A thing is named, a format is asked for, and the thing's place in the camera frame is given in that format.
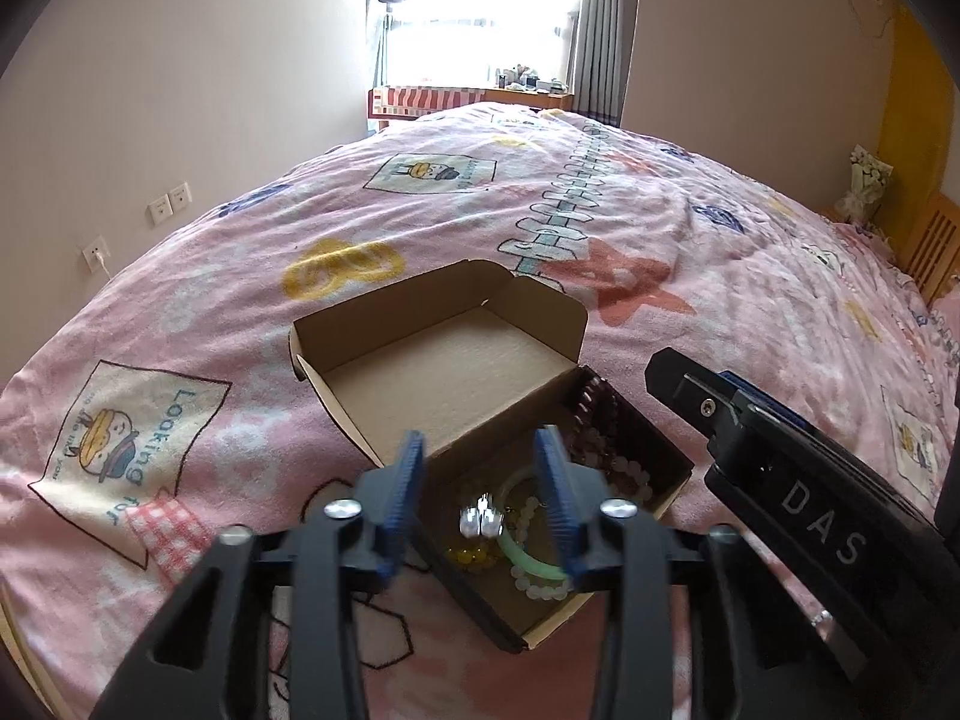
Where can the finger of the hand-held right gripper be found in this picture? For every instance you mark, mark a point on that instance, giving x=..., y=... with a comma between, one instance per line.
x=772, y=405
x=694, y=394

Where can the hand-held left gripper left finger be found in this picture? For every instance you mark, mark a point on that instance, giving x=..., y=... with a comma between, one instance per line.
x=401, y=487

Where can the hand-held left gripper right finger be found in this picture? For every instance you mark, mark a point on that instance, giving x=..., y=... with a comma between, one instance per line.
x=559, y=495

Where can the green jade bangle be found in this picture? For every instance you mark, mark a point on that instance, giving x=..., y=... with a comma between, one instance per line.
x=525, y=559

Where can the black cardboard box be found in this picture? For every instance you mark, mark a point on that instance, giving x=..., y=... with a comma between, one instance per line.
x=450, y=367

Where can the pink pillow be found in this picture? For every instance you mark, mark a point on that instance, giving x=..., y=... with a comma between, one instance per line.
x=946, y=330

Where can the wooden headboard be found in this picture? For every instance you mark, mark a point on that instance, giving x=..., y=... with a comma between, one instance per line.
x=934, y=247

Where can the white flower bouquet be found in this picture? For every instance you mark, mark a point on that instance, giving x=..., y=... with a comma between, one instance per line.
x=866, y=184

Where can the wooden desk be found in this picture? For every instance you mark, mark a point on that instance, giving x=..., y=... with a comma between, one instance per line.
x=525, y=101

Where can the cluster of small bottles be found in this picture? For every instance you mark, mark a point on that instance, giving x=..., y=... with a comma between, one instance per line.
x=529, y=81

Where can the grey curtain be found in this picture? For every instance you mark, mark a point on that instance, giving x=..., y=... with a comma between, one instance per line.
x=604, y=30

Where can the red striped cloth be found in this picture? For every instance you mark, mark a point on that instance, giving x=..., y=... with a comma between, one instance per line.
x=427, y=99

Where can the bright window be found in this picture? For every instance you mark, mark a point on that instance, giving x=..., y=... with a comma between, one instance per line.
x=480, y=7

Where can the white wall socket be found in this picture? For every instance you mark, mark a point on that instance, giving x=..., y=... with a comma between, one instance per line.
x=159, y=208
x=96, y=253
x=181, y=197

